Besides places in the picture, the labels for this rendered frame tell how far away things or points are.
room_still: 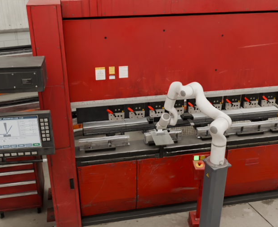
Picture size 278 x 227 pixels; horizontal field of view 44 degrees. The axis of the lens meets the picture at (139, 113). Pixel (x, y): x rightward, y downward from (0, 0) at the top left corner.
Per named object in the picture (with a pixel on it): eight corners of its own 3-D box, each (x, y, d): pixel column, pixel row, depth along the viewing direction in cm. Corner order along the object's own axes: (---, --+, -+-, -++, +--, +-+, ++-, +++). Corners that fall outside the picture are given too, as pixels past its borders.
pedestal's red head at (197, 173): (194, 179, 331) (195, 164, 324) (191, 170, 346) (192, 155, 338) (215, 179, 332) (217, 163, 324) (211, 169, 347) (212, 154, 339)
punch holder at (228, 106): (225, 110, 352) (227, 95, 344) (221, 107, 359) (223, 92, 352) (239, 109, 354) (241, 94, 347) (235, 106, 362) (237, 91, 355)
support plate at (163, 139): (155, 146, 325) (155, 145, 324) (149, 132, 348) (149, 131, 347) (174, 143, 328) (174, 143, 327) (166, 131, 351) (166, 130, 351)
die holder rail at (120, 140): (79, 150, 339) (78, 142, 335) (79, 147, 344) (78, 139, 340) (129, 145, 348) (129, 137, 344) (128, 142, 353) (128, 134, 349)
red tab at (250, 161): (245, 165, 372) (246, 160, 369) (244, 164, 374) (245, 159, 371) (258, 164, 375) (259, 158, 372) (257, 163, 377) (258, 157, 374)
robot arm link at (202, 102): (218, 136, 282) (227, 129, 293) (227, 128, 274) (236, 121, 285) (179, 91, 293) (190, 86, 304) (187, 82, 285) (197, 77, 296)
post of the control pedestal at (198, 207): (196, 218, 360) (200, 176, 336) (195, 215, 365) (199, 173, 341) (201, 218, 360) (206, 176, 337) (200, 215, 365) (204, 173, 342)
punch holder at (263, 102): (261, 107, 359) (263, 93, 352) (257, 104, 366) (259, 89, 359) (274, 106, 362) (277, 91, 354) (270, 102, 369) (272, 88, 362)
